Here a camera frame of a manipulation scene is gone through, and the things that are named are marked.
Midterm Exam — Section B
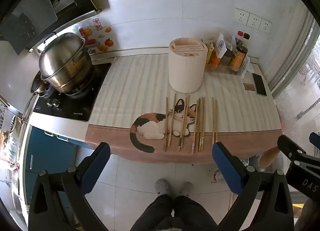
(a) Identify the orange bottle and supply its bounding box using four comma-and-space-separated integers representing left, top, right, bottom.
209, 48, 223, 71

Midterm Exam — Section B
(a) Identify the person's left leg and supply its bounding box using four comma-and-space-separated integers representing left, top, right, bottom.
130, 194, 174, 231

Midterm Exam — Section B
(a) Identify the light wooden rod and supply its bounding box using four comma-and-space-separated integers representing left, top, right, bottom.
259, 146, 280, 169

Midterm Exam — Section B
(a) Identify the fruit wall sticker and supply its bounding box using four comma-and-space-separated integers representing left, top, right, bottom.
79, 25, 118, 55

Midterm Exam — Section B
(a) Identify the person's right forearm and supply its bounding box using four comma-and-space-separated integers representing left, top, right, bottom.
303, 197, 320, 231

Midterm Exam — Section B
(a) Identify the row of wooden chopsticks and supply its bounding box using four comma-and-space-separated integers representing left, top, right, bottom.
164, 94, 215, 155

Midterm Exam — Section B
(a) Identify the person's right leg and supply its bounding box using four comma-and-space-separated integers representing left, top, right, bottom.
172, 195, 221, 231

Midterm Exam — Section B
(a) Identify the black smartphone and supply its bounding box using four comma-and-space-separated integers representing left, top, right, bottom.
252, 73, 267, 96

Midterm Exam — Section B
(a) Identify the white crumpled paper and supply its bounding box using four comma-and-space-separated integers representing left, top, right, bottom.
241, 56, 253, 79

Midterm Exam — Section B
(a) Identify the black range hood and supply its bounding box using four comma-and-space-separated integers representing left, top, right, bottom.
0, 0, 103, 55

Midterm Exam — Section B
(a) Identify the stainless steel pot lid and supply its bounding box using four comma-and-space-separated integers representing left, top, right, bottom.
38, 32, 87, 80

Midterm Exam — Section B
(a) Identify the black glass gas stove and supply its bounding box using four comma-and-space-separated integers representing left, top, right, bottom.
32, 62, 112, 122

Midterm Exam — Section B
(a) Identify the dark yellow label sauce bottle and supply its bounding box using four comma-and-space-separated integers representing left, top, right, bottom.
229, 46, 248, 73

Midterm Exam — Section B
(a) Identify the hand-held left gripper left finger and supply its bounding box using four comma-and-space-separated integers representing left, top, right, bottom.
28, 142, 111, 231

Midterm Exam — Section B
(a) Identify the cream round utensil holder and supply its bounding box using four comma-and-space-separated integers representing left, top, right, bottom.
168, 38, 208, 94

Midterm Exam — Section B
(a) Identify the grey left slipper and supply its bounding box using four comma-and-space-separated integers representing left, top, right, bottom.
155, 179, 171, 195

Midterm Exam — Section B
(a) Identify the cat printed striped mat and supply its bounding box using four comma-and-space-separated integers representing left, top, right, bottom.
85, 55, 283, 164

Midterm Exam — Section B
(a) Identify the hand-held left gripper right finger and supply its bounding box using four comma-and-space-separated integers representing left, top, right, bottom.
212, 142, 292, 231

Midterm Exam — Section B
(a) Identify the blue kitchen cabinet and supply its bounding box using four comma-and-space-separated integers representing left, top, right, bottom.
21, 125, 78, 211

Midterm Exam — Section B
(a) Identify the long handled frying pan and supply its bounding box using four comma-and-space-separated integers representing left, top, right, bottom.
21, 71, 50, 124

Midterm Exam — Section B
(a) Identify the white wall socket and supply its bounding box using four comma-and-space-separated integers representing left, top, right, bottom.
234, 8, 250, 25
259, 18, 272, 33
246, 13, 262, 30

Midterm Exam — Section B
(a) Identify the window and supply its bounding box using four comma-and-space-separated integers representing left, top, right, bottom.
269, 9, 320, 152

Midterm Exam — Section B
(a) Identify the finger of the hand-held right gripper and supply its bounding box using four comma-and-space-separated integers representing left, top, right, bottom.
277, 134, 307, 165
309, 132, 320, 150

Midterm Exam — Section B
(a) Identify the small yellow box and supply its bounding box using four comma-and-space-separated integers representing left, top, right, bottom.
206, 41, 215, 65

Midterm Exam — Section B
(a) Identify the metal dish rack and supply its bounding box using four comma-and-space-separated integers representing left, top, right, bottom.
0, 96, 23, 196

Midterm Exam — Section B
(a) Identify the white seasoning packet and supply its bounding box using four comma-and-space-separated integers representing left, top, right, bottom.
215, 33, 229, 59

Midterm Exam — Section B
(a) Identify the person's leg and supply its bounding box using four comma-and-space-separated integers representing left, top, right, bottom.
130, 194, 174, 231
172, 195, 221, 231

